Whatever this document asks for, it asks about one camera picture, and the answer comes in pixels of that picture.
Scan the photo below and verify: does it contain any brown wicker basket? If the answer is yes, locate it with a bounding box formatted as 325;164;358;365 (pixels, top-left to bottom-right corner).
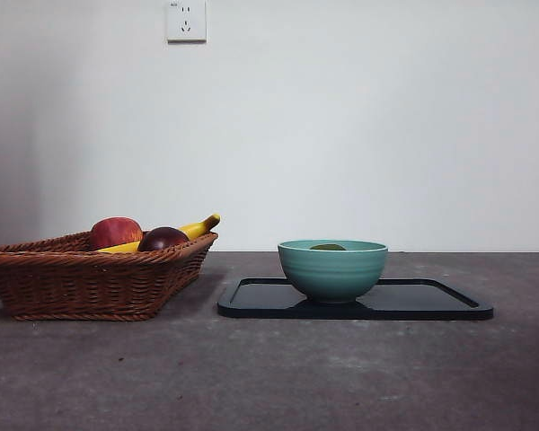
0;231;219;322

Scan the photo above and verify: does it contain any dark rectangular tray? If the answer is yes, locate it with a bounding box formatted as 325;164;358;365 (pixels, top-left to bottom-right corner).
216;277;495;321

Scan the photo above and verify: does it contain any teal ribbed bowl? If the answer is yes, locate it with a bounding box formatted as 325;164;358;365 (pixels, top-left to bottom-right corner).
277;239;390;305

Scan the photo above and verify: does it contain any red apple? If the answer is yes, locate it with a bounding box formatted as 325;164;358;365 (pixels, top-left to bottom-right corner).
88;216;144;251

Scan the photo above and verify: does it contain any dark purple plum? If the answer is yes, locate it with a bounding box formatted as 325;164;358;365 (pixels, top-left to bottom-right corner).
137;226;191;253

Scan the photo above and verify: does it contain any white wall socket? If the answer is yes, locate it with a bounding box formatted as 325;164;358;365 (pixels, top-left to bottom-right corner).
165;0;208;44

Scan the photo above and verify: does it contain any yellow banana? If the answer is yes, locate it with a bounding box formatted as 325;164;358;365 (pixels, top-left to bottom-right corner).
93;213;221;254

